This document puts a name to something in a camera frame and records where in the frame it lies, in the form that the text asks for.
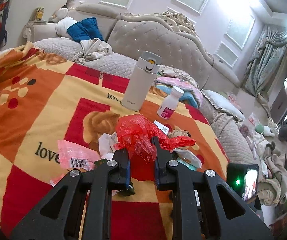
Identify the crumpled white paper trash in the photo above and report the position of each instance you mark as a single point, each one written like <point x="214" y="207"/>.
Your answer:
<point x="108" y="144"/>

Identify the green white plush toy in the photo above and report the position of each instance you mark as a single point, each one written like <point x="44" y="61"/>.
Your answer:
<point x="266" y="131"/>

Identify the pink snack wrapper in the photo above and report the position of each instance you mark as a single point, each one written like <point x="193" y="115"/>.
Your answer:
<point x="74" y="156"/>

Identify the white cabinet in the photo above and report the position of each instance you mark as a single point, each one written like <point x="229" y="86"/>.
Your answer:
<point x="18" y="13"/>

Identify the red plastic bag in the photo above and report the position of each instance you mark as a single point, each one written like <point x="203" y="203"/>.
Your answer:
<point x="135" y="133"/>

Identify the white pink-label pill bottle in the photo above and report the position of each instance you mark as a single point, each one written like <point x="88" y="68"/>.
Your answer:
<point x="169" y="105"/>

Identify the white ruffled pillow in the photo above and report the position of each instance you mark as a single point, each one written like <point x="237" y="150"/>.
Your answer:
<point x="223" y="103"/>

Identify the orange red love blanket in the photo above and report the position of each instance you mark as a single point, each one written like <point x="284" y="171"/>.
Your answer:
<point x="45" y="98"/>

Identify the beige thermos bottle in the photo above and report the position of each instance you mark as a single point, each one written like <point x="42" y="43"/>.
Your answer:
<point x="141" y="80"/>

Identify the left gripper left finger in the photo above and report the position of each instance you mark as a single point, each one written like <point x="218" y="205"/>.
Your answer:
<point x="79" y="205"/>

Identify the beige tufted sofa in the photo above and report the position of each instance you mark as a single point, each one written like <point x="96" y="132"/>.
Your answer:
<point x="183" y="56"/>

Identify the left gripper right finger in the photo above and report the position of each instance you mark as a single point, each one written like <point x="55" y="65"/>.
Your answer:
<point x="204" y="206"/>

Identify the white blue cigarette box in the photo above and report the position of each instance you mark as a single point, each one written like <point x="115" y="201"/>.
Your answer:
<point x="162" y="127"/>

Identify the cream cloth on sofa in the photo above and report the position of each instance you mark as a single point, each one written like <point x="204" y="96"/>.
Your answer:
<point x="92" y="50"/>

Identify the folded pink blue blankets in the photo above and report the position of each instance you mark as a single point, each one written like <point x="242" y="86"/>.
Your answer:
<point x="169" y="77"/>

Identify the blue quilted jacket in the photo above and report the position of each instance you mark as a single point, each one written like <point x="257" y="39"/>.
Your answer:
<point x="86" y="29"/>

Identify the teal patterned curtain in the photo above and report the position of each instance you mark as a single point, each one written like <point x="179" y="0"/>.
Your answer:
<point x="265" y="63"/>

